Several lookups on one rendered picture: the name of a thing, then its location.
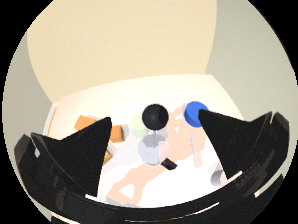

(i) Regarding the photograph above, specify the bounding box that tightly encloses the grey cylinder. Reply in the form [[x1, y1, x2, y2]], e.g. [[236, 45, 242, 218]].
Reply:
[[210, 169, 233, 186]]

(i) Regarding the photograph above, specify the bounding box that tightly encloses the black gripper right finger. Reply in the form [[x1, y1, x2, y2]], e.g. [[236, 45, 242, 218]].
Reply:
[[198, 109, 273, 180]]

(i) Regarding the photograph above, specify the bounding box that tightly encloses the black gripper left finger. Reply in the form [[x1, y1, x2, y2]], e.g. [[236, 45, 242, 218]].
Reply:
[[31, 116, 113, 198]]

